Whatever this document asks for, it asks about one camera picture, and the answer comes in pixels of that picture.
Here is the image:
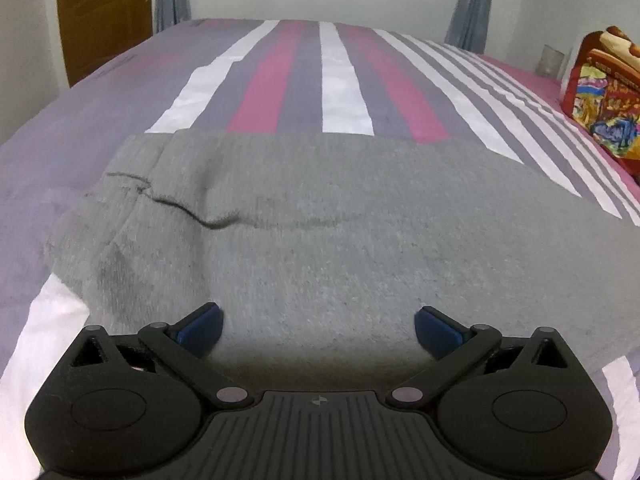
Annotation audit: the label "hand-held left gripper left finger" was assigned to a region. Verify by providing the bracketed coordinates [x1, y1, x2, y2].
[65, 302, 251, 408]

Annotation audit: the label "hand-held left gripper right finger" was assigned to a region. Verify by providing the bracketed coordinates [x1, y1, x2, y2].
[385, 305, 576, 408]

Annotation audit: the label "grey pants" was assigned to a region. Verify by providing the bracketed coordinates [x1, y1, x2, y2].
[47, 127, 640, 391]

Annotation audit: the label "striped purple pink bedsheet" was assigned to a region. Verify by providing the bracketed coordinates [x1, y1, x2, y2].
[0, 19, 640, 480]

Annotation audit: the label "colourful printed red blanket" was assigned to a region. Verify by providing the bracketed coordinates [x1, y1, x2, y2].
[560, 30, 640, 176]

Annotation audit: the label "translucent cup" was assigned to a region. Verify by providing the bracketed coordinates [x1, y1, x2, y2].
[537, 44, 565, 78]

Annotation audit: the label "brown wooden door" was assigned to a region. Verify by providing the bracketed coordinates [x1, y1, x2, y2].
[56, 0, 153, 86]

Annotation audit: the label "cream bolster pillow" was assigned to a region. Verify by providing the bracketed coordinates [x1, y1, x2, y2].
[602, 27, 640, 60]

